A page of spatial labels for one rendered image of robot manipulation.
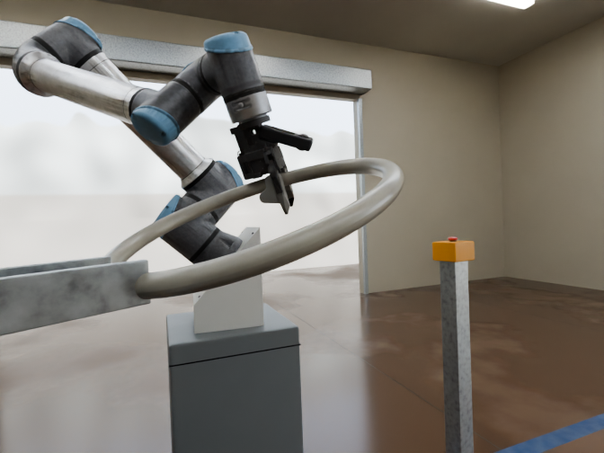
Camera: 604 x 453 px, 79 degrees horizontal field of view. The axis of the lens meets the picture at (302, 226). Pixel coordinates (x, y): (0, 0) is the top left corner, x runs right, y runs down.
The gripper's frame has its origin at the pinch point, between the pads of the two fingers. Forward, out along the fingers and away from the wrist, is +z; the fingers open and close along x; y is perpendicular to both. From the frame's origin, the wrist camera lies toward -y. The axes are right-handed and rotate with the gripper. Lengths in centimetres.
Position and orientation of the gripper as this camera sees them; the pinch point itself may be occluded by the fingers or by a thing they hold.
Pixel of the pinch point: (290, 204)
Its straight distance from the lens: 83.4
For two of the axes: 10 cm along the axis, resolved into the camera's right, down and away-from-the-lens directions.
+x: -1.5, 3.6, -9.2
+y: -9.4, 2.3, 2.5
